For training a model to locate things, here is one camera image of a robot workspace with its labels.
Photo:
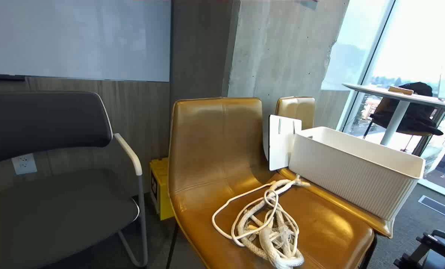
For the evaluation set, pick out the white storage box lid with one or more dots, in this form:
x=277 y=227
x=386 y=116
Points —
x=281 y=143

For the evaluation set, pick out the small yellow box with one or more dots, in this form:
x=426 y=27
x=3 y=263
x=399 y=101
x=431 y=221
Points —
x=160 y=188

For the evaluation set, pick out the white plastic storage box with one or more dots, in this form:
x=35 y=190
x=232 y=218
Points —
x=347 y=173

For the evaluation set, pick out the small brown box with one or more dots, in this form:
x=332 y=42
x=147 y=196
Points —
x=401 y=89

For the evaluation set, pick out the mustard leather chair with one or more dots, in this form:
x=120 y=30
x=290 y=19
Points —
x=217 y=143

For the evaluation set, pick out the round white table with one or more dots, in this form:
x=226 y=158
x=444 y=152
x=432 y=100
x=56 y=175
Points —
x=366 y=89

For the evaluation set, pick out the black jacket draped chair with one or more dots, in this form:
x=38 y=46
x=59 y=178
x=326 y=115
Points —
x=419 y=119

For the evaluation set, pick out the black whiteboard eraser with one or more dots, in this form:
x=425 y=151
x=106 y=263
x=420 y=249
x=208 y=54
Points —
x=3 y=77

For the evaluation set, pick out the floor vent grille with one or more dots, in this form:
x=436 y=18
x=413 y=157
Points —
x=441 y=207

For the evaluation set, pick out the black metal equipment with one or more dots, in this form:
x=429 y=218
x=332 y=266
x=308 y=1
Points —
x=432 y=251

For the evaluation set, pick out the wall whiteboard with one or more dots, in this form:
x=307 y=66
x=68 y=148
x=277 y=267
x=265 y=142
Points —
x=78 y=39

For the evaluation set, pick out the grey armchair with white frame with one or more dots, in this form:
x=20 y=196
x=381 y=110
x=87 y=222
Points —
x=44 y=213

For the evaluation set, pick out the white wall outlet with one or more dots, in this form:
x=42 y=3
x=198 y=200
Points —
x=24 y=163

